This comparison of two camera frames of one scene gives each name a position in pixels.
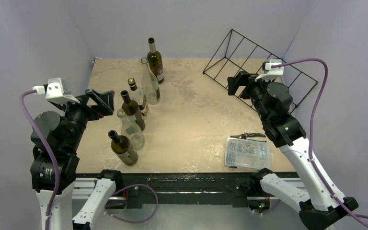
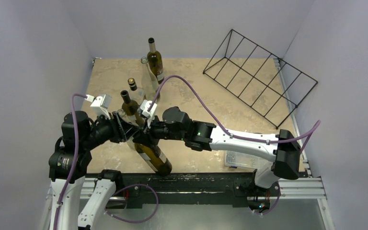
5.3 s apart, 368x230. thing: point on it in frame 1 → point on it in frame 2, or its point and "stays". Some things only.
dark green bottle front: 123,147 → 155,158
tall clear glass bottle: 150,83 stays
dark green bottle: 130,107 stays
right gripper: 247,87 → 147,132
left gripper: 104,100 → 120,131
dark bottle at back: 155,61 stays
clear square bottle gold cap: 137,95 stays
